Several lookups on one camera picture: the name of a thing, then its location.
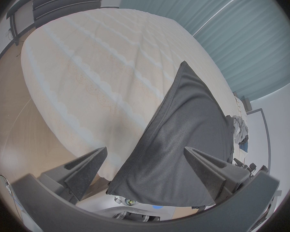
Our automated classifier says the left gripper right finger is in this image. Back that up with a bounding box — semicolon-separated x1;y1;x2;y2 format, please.
183;146;250;200

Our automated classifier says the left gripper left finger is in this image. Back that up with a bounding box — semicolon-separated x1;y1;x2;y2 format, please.
40;146;108;202

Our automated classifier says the black T-shirt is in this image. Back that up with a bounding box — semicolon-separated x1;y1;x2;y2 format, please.
106;61;235;207

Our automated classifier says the bed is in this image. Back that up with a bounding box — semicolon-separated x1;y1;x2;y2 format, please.
20;7;271;178

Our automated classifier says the grey garment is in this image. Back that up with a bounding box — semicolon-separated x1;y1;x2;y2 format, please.
232;115;249;143

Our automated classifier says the white printed pillow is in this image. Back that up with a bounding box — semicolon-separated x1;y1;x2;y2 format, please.
233;94;244;116

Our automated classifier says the grey bedside table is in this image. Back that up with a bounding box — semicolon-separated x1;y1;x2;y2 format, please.
236;96;253;113

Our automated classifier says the blue-green curtain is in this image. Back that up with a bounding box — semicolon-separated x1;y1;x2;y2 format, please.
118;0;256;37
192;0;290;102

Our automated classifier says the black chest of drawers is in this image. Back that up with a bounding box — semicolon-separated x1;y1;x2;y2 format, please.
33;0;107;28

